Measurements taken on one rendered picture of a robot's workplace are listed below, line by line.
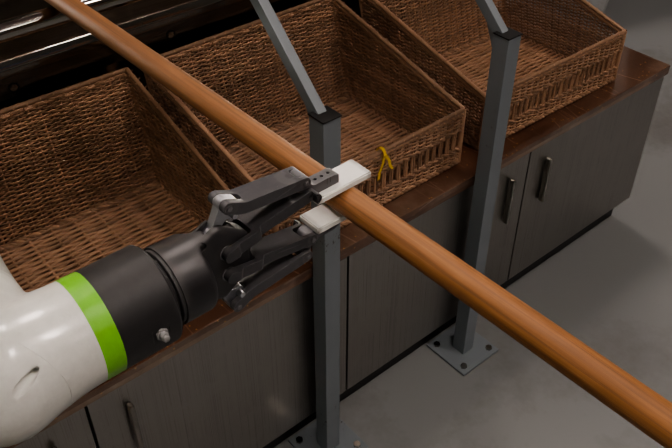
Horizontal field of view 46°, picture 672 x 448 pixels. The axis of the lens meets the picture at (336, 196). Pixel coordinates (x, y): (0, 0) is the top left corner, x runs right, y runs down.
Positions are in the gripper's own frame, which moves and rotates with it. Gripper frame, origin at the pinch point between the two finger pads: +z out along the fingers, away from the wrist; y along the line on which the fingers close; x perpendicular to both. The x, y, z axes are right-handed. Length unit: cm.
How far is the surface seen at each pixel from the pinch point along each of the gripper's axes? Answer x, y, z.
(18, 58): -96, 24, 3
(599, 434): -1, 119, 87
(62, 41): -97, 24, 12
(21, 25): -64, 3, -6
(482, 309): 20.0, -0.1, -1.0
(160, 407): -47, 76, -4
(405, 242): 10.4, -1.0, -0.6
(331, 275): -40, 61, 34
